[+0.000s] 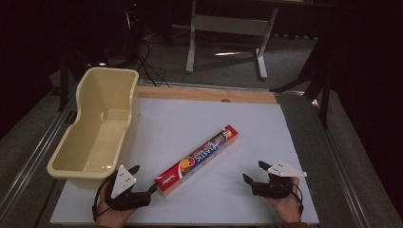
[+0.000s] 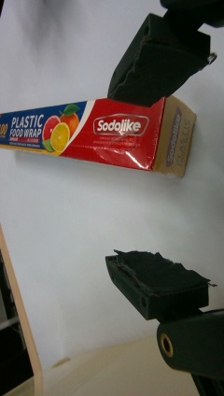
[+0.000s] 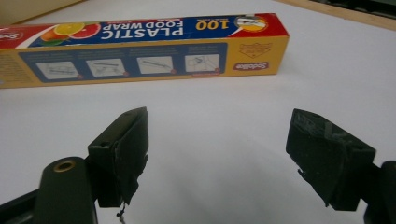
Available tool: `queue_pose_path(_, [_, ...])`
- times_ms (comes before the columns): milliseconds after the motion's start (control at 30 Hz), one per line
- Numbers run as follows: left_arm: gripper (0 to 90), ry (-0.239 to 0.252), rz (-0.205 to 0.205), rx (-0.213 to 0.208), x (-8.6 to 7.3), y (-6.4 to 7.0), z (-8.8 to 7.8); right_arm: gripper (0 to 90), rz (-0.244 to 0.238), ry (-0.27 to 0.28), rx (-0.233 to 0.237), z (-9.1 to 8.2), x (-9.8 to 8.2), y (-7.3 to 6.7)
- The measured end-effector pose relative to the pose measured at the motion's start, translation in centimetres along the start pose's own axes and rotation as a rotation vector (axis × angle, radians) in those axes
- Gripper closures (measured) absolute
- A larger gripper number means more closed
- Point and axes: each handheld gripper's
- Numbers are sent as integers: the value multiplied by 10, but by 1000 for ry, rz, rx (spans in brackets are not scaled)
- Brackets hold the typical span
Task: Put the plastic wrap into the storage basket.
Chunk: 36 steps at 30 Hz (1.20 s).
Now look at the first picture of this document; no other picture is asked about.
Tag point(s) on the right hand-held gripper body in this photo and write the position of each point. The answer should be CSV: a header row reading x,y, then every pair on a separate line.
x,y
285,170

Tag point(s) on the red and blue plastic wrap box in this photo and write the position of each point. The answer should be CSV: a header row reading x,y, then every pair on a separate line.
x,y
196,158

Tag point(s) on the person's right hand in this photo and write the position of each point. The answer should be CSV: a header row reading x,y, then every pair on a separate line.
x,y
290,209

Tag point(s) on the wooden strip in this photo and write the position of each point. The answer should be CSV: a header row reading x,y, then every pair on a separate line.
x,y
196,94

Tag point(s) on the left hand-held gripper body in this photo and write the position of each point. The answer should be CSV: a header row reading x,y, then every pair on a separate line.
x,y
123,183

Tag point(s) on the black metal stand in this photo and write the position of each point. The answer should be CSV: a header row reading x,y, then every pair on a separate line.
x,y
323,95

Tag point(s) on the person's left hand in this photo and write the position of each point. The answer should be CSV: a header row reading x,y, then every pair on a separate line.
x,y
111,218

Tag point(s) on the white board mat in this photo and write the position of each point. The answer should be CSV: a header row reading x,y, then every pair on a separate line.
x,y
196,120

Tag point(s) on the metal rail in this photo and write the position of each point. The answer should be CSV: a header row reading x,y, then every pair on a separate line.
x,y
342,171
31,164

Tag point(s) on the cream plastic bin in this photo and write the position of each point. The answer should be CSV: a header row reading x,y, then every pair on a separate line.
x,y
95,133

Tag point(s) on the white metal table frame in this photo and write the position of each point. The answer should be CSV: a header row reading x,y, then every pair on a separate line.
x,y
231,25

